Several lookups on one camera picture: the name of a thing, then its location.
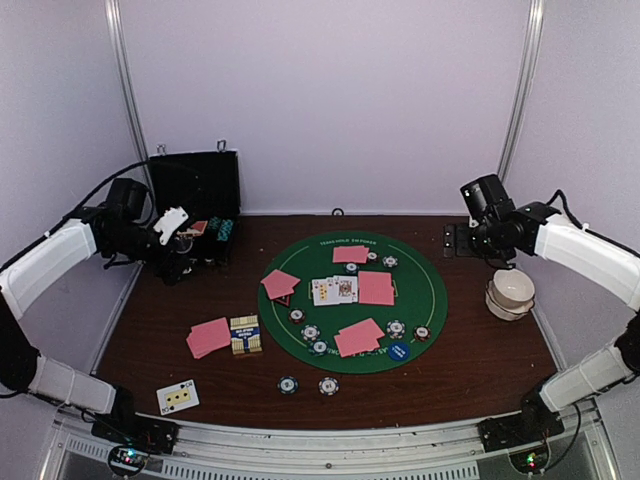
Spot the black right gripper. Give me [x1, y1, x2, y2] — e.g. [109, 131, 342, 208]
[444, 221, 511, 259]

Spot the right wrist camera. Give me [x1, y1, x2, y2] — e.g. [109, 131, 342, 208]
[460, 174, 516, 223]

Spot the green round poker mat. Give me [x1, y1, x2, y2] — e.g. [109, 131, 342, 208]
[258, 231, 448, 375]

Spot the dark blue green chip stack in case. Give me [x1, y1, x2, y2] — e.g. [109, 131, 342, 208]
[206, 217, 222, 236]

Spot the face-up community card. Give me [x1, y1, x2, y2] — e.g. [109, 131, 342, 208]
[336, 276, 359, 303]
[312, 279, 330, 306]
[326, 276, 340, 305]

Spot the pink playing cards pile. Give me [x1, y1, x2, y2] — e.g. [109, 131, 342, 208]
[186, 317, 231, 359]

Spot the aluminium front rail base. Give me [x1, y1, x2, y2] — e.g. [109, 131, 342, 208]
[39, 384, 626, 480]

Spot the blue green 50 chip stack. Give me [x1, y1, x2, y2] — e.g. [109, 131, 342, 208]
[277, 376, 299, 395]

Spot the teal blue chip stack in case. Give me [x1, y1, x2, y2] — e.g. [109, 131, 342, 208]
[216, 219, 236, 243]

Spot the open card deck box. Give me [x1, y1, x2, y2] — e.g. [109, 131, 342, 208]
[229, 315, 262, 355]

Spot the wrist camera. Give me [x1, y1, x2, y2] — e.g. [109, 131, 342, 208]
[460, 174, 516, 223]
[152, 207, 189, 246]

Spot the blue green chip mat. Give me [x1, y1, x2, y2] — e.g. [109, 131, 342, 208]
[308, 339, 329, 356]

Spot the dealt card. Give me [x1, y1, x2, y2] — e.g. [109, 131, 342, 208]
[281, 273, 300, 296]
[261, 269, 285, 300]

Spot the face-down card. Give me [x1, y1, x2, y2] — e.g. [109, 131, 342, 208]
[334, 332, 379, 358]
[337, 318, 385, 340]

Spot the boxed playing card deck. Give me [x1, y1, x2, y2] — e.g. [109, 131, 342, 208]
[179, 220, 208, 237]

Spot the blue beige 10 chip stack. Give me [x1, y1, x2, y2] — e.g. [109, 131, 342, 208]
[318, 377, 340, 396]

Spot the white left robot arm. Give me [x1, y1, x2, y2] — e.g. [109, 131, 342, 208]
[1, 165, 194, 444]

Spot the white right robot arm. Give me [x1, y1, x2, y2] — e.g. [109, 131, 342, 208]
[454, 175, 639, 442]

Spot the blue beige chip mat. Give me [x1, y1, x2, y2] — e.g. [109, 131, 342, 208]
[301, 324, 321, 342]
[386, 320, 406, 339]

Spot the face-down cards top mat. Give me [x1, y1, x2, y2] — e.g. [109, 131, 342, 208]
[332, 245, 370, 264]

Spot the blue small blind button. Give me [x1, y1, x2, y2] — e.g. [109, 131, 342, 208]
[387, 342, 411, 362]

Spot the black poker chip case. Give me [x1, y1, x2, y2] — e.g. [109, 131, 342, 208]
[148, 150, 241, 265]

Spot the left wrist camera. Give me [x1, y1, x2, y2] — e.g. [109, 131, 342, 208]
[152, 207, 189, 246]

